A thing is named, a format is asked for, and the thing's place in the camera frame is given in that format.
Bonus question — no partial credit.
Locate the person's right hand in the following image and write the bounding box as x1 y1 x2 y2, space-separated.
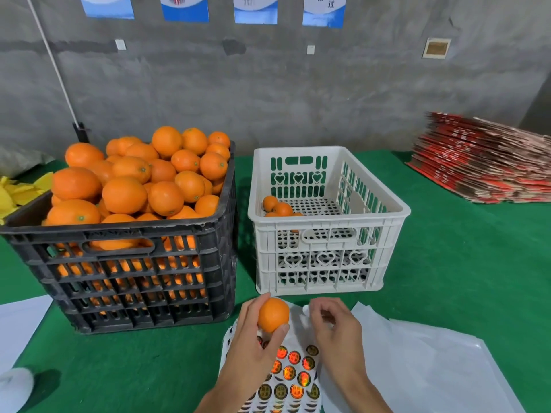
308 297 371 392

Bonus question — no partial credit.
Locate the person's left hand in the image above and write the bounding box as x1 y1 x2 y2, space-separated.
211 294 290 410

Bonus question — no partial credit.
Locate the black plastic crate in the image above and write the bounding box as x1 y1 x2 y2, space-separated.
0 142 238 334

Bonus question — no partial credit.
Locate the white plastic crate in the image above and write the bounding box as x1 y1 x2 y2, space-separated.
248 146 412 297

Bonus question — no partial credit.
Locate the pile of oranges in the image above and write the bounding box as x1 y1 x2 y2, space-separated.
43 125 234 306

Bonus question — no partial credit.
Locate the person's right forearm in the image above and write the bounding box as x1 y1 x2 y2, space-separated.
331 374 393 413

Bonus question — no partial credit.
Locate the green felt table cover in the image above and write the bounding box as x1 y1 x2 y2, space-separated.
0 150 551 413

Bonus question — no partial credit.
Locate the stack of red cardboard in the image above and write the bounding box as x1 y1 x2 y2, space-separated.
406 112 551 205

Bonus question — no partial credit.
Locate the white printed paper sheet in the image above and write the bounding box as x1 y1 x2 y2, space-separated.
0 294 55 375

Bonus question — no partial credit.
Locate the white handheld controller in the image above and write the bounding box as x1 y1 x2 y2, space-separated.
0 367 36 413

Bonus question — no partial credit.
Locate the pile of yellow bags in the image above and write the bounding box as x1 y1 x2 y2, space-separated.
0 172 55 224

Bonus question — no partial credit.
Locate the beige woven sack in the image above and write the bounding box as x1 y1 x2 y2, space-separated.
0 146 53 179

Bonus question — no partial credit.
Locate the white pole with black base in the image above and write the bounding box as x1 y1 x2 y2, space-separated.
24 0 91 145

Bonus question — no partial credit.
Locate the beige wall plate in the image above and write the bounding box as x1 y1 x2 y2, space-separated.
422 37 452 60

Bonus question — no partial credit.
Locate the blue white wall poster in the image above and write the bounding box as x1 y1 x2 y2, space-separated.
302 0 348 29
159 0 210 23
233 0 279 26
79 0 135 20

